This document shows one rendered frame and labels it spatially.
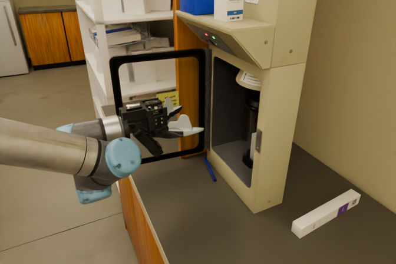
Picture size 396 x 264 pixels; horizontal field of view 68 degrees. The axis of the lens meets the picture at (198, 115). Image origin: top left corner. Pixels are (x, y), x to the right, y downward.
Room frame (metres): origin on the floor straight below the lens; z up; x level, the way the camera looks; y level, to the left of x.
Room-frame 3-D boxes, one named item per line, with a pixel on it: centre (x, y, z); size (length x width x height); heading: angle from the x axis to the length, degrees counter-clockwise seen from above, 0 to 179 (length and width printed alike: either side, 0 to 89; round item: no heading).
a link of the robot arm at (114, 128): (0.65, 0.21, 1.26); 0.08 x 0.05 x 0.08; 25
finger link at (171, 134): (0.67, 0.08, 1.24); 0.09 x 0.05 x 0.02; 79
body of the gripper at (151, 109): (0.68, 0.14, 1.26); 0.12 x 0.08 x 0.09; 115
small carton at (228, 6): (0.75, -0.07, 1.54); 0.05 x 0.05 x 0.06; 34
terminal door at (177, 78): (0.90, 0.12, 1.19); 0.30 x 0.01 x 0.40; 110
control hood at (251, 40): (0.80, -0.05, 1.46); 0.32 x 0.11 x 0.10; 26
